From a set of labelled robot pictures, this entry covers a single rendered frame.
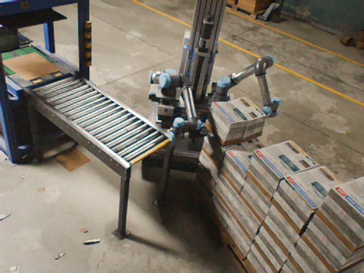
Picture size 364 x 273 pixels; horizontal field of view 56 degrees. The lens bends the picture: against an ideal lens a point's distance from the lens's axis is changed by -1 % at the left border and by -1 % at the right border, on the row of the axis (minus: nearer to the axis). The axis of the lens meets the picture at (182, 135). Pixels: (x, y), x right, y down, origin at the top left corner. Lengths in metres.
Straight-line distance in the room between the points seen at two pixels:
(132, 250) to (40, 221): 0.83
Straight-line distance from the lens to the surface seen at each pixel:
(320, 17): 9.25
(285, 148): 2.59
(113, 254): 3.01
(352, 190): 2.12
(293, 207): 2.32
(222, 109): 2.77
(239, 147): 2.86
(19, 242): 3.15
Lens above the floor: 2.52
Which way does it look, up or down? 37 degrees down
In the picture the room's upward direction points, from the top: 11 degrees clockwise
